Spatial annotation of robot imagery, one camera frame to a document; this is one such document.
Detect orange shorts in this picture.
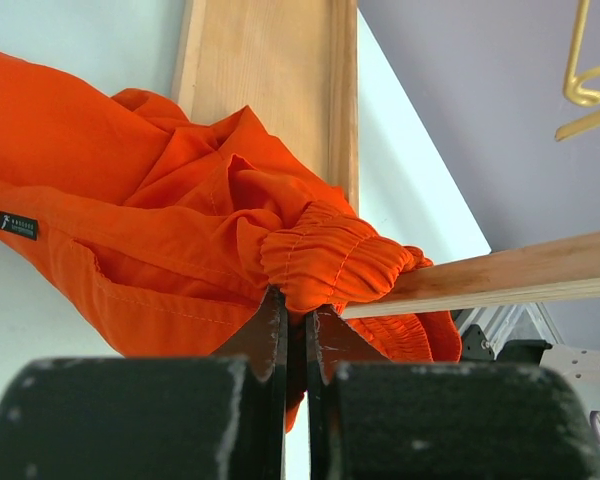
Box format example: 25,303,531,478
0,48,464,434

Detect yellow round hanger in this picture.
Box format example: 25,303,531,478
554,0,600,142

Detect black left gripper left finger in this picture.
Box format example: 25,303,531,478
0,288,287,479

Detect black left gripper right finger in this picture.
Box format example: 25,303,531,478
306,307,600,479

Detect wooden clothes rack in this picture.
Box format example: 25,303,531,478
172,1,600,318

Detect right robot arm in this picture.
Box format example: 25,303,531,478
462,325,600,411

